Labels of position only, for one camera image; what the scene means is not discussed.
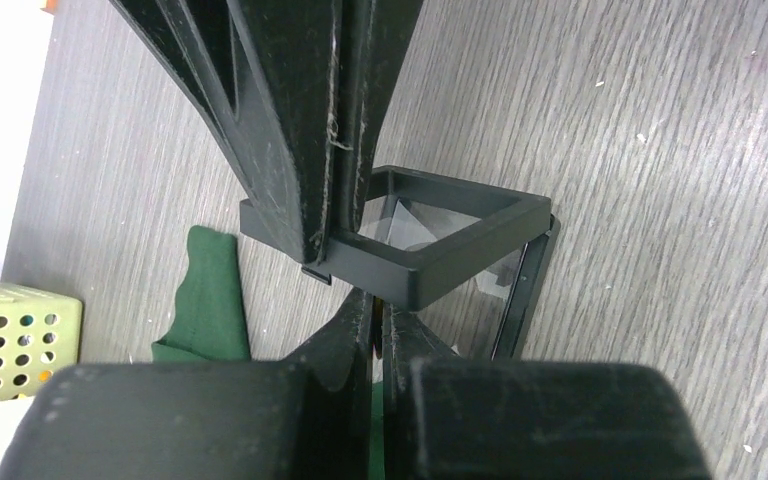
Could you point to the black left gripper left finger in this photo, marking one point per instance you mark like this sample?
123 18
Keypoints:
306 416

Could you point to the white and green t-shirt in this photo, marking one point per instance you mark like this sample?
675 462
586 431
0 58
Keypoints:
209 321

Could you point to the yellow-green perforated basket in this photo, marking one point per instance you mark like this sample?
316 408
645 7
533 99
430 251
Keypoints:
39 335

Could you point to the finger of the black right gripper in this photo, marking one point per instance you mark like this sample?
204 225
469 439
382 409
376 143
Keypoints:
261 74
373 40

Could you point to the round white brooch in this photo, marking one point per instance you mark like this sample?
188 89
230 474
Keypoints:
378 307

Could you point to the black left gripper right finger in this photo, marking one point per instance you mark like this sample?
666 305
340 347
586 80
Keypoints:
449 417

